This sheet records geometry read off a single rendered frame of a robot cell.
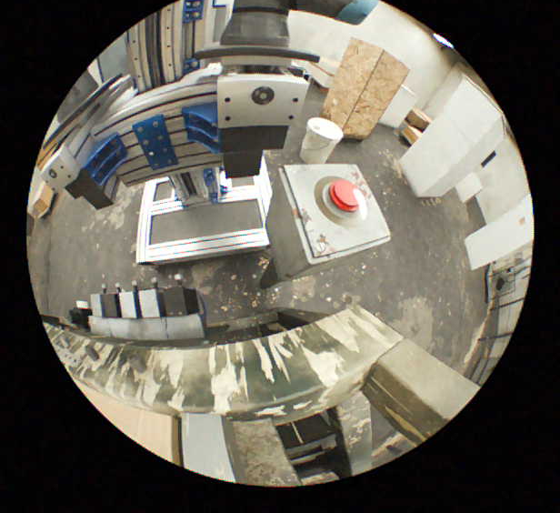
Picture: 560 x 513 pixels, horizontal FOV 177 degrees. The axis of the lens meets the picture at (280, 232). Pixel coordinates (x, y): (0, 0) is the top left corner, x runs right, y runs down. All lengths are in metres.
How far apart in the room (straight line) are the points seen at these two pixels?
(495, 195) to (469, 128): 5.90
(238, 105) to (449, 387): 0.45
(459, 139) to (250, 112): 2.10
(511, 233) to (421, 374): 3.43
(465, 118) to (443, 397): 2.20
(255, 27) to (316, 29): 5.08
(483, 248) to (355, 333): 3.49
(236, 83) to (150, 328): 0.45
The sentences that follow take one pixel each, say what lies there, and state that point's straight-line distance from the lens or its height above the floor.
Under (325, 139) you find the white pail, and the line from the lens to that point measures 1.38.
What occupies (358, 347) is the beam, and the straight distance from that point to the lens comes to 0.25.
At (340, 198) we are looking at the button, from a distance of 0.18.
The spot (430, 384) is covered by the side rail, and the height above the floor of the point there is 0.98.
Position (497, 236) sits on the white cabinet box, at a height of 0.77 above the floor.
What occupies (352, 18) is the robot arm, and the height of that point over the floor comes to 1.16.
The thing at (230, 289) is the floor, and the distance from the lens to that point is 1.08.
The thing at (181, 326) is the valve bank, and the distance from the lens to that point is 0.37.
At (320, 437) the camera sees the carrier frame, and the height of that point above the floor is 0.82.
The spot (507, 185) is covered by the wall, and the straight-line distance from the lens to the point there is 7.99.
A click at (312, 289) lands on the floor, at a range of 1.15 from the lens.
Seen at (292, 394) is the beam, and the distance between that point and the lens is 0.21.
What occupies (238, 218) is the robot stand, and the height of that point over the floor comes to 0.21.
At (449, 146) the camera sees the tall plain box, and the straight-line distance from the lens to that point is 2.23.
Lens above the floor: 1.07
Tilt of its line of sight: 66 degrees down
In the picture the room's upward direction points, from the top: 25 degrees clockwise
